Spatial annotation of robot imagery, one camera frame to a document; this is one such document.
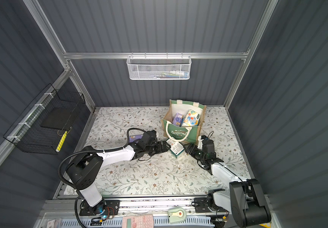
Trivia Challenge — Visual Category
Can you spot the green white box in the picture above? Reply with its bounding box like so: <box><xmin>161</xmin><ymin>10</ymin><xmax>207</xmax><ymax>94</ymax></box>
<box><xmin>166</xmin><ymin>139</ymin><xmax>185</xmax><ymax>159</ymax></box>

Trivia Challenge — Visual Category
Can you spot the purple toy camera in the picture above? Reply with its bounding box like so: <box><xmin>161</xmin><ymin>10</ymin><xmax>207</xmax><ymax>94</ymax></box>
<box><xmin>129</xmin><ymin>135</ymin><xmax>143</xmax><ymax>143</ymax></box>
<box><xmin>172</xmin><ymin>113</ymin><xmax>184</xmax><ymax>127</ymax></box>

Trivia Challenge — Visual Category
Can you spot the cartoon printed tissue pack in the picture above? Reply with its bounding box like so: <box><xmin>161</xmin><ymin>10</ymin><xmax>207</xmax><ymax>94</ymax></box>
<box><xmin>182</xmin><ymin>109</ymin><xmax>201</xmax><ymax>127</ymax></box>

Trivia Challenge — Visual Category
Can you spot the purple toy camera front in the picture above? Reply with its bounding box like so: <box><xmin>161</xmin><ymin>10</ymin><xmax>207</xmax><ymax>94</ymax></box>
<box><xmin>172</xmin><ymin>113</ymin><xmax>184</xmax><ymax>127</ymax></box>

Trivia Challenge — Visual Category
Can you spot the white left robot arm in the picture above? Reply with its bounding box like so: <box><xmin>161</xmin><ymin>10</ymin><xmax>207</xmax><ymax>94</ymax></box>
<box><xmin>58</xmin><ymin>128</ymin><xmax>171</xmax><ymax>208</ymax></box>

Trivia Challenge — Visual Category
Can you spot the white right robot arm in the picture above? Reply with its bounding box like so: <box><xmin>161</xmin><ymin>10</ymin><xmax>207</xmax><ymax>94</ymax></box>
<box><xmin>184</xmin><ymin>137</ymin><xmax>271</xmax><ymax>228</ymax></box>

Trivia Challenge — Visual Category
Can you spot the green tape dispenser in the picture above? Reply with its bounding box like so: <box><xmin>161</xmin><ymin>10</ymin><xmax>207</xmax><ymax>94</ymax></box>
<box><xmin>168</xmin><ymin>207</ymin><xmax>187</xmax><ymax>224</ymax></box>

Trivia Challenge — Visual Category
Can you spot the pink calculator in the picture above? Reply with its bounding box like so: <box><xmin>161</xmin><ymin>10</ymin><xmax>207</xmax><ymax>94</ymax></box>
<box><xmin>122</xmin><ymin>214</ymin><xmax>154</xmax><ymax>228</ymax></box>

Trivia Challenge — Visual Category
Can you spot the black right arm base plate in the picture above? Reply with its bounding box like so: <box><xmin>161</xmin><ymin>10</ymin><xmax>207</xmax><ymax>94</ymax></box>
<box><xmin>191</xmin><ymin>197</ymin><xmax>228</xmax><ymax>213</ymax></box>

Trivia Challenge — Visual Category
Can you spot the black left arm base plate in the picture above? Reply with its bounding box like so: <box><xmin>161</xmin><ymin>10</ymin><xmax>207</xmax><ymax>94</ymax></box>
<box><xmin>79</xmin><ymin>199</ymin><xmax>121</xmax><ymax>217</ymax></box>

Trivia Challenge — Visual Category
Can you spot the white wire wall basket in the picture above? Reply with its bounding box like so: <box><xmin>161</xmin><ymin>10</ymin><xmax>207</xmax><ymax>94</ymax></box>
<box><xmin>126</xmin><ymin>55</ymin><xmax>192</xmax><ymax>80</ymax></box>

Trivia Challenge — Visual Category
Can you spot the black corrugated cable hose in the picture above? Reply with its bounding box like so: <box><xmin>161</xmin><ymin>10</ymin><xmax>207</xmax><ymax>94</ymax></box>
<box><xmin>57</xmin><ymin>127</ymin><xmax>147</xmax><ymax>228</ymax></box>

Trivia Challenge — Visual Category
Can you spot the black wire wall basket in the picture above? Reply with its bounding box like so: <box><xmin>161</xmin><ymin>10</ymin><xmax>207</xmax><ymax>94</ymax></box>
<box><xmin>3</xmin><ymin>84</ymin><xmax>86</xmax><ymax>155</ymax></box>

